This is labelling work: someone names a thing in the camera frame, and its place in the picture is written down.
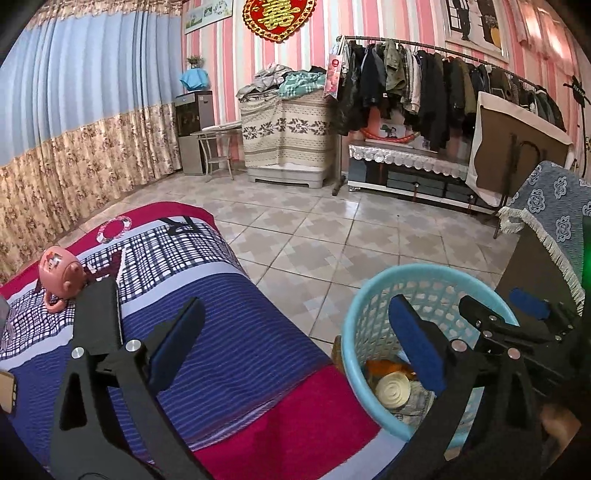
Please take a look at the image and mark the brown cardboard piece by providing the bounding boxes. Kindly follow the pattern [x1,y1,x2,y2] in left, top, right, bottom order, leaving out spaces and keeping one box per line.
[0,371,17,414]

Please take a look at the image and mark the landscape wall picture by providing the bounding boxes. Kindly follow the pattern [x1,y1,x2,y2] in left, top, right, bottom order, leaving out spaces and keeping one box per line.
[184,0,233,34]

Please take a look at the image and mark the red blue striped table cloth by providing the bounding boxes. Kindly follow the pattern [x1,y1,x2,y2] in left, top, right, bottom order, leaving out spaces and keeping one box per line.
[1,202,404,479]

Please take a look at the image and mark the pile of folded clothes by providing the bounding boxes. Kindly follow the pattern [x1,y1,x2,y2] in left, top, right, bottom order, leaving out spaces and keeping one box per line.
[235,64,327,102]

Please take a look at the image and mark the dark wooden side cabinet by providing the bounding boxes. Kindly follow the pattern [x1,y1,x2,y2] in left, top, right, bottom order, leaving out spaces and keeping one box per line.
[495,226,577,328]

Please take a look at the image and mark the pink piggy bank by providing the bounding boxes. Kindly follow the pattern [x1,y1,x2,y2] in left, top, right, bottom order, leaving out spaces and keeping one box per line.
[38,246,87,313]

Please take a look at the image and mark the blue fringed flower cloth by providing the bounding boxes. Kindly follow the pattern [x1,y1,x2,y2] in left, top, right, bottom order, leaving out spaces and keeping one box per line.
[499,161,590,313]

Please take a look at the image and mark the red gold heart wall decoration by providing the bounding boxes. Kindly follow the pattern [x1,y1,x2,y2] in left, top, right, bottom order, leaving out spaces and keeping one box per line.
[242,0,317,43]

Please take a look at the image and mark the hanging dark clothes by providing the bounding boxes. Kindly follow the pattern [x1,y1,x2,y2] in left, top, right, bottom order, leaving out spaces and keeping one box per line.
[332,40,566,152]

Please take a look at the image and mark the metal clothes rack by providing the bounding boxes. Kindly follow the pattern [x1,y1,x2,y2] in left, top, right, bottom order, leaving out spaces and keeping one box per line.
[325,35,536,192]

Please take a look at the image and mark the orange small bowl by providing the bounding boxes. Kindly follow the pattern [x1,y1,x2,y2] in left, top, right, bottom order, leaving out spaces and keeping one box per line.
[375,372,411,410]

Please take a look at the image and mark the grey water dispenser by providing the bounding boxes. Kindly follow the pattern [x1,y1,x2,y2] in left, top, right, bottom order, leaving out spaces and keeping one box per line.
[174,91,214,176]

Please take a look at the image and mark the low tv cabinet lace cover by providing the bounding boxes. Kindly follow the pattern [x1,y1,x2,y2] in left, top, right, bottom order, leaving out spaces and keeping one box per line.
[345,141,495,216]

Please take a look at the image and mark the framed black silhouette picture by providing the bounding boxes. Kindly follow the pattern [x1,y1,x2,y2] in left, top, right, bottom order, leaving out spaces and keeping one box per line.
[441,0,509,64]

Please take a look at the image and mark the small folding table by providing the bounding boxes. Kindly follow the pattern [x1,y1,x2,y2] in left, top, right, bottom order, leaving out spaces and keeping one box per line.
[190,121,242,182]

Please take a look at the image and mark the folded brown table board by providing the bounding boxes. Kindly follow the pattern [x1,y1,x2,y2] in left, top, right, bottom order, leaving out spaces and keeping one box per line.
[466,92,574,208]

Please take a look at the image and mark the patterned cloth covered cabinet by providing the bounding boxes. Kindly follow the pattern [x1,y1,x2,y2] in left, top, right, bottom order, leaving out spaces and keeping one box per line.
[240,91,337,189]

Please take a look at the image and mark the printed wrapper trash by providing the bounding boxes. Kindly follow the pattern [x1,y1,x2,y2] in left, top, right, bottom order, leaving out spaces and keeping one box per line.
[394,381,436,428]

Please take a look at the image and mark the blue floral curtain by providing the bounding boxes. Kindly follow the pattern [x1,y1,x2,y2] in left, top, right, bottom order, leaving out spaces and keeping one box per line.
[1,1,182,279]

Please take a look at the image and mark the light blue plastic trash basket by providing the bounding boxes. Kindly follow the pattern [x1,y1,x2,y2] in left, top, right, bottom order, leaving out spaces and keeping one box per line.
[342,263,518,441]

